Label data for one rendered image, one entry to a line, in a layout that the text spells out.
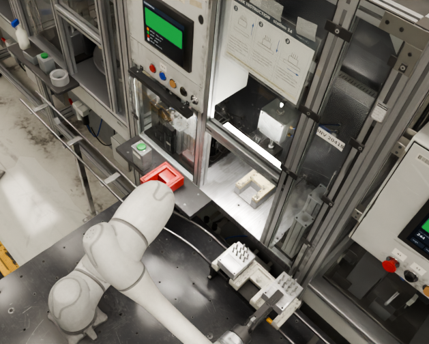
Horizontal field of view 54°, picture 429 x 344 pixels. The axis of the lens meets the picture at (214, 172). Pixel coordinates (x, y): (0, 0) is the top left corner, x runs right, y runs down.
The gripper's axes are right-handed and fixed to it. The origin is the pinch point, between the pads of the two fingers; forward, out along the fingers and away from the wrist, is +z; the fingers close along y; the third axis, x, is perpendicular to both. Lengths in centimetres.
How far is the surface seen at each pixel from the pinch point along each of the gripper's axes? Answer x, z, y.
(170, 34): 76, 16, 67
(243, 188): 45, 31, -3
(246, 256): 20.7, 8.0, -5.0
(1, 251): 151, -62, -96
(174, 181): 67, 9, -1
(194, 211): 52, 8, -7
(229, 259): 24.6, 2.0, -5.0
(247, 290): 12.1, 1.4, -14.3
